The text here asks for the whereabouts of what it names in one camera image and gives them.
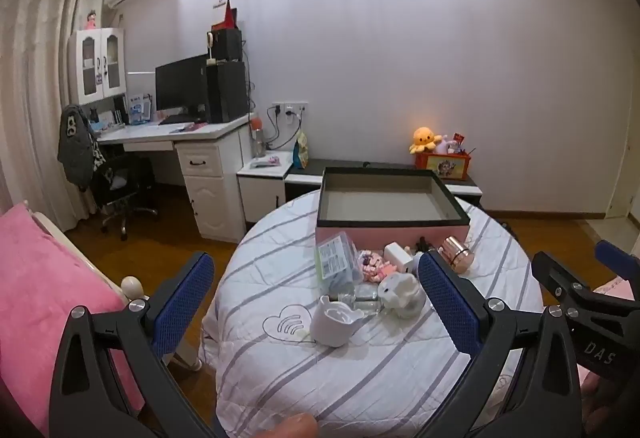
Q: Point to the white wall outlet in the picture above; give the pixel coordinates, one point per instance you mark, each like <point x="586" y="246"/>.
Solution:
<point x="290" y="109"/>

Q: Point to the white bed frame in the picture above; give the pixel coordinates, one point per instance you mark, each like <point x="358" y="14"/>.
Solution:
<point x="131" y="288"/>

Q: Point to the black computer tower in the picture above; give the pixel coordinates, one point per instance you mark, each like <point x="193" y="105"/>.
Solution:
<point x="227" y="91"/>

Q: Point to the white door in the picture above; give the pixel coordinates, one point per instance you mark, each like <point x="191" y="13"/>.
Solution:
<point x="625" y="188"/>

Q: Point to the small black object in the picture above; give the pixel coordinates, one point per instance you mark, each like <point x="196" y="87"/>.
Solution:
<point x="422" y="245"/>

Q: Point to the black white low bench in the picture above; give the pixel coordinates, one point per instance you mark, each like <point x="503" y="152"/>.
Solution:
<point x="390" y="168"/>

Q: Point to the colourful snack bag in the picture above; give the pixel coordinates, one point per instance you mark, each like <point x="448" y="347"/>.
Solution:
<point x="301" y="151"/>

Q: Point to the person's left hand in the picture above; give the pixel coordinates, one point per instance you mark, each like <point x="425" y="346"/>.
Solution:
<point x="295" y="427"/>

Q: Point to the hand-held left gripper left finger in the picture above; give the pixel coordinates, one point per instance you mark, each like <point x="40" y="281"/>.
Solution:
<point x="182" y="303"/>

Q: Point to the clear glass bottle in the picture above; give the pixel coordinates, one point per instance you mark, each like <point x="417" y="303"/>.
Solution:
<point x="362" y="298"/>

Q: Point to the small pink doll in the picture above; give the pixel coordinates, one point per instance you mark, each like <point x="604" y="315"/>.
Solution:
<point x="91" y="20"/>

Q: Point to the white desk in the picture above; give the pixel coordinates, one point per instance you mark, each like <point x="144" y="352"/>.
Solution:
<point x="200" y="158"/>

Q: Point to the white elephant figurine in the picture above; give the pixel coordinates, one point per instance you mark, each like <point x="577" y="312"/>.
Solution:
<point x="400" y="293"/>

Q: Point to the cream curtain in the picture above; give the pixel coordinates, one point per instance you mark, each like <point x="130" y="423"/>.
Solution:
<point x="35" y="93"/>

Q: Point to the rose gold cylinder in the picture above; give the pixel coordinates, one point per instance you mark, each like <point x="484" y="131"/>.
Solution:
<point x="457" y="252"/>

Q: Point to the black office chair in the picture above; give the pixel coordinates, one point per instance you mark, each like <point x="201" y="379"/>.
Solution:
<point x="117" y="188"/>

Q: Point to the black patterned jacket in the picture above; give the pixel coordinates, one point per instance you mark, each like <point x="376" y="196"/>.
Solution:
<point x="77" y="146"/>

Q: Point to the orange toy box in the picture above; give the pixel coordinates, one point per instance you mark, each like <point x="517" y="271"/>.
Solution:
<point x="442" y="166"/>

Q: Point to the red gift box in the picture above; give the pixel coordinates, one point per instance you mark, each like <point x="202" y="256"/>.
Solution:
<point x="226" y="21"/>

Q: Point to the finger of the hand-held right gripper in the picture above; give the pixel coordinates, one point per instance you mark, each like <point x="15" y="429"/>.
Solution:
<point x="617" y="258"/>
<point x="560" y="283"/>

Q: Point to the black computer monitor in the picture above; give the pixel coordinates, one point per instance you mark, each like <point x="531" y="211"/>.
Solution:
<point x="181" y="83"/>

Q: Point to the pink purple block toy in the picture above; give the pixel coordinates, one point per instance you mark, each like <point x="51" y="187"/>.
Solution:
<point x="375" y="266"/>

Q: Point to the yellow octopus plush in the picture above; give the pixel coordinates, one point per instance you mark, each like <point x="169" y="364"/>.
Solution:
<point x="424" y="140"/>

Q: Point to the pink storage box black rim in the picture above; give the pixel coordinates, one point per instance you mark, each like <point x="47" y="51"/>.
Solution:
<point x="380" y="198"/>

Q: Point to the clear plastic box green label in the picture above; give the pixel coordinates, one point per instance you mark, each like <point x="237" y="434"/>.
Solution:
<point x="336" y="260"/>

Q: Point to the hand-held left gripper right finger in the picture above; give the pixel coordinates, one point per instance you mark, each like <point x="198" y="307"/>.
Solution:
<point x="447" y="303"/>

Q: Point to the white bear-shaped cup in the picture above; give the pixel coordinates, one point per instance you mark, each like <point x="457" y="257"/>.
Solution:
<point x="334" y="320"/>

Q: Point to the white glass-door cabinet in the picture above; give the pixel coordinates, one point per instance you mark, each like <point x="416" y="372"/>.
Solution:
<point x="97" y="63"/>

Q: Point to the water bottle orange cap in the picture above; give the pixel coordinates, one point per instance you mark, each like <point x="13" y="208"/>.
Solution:
<point x="257" y="138"/>

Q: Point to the white charger block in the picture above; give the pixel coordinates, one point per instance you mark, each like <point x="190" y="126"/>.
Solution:
<point x="397" y="257"/>

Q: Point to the pink blanket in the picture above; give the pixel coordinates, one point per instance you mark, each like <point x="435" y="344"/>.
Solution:
<point x="45" y="268"/>

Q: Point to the black speaker box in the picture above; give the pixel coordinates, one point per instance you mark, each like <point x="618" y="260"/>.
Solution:
<point x="227" y="43"/>

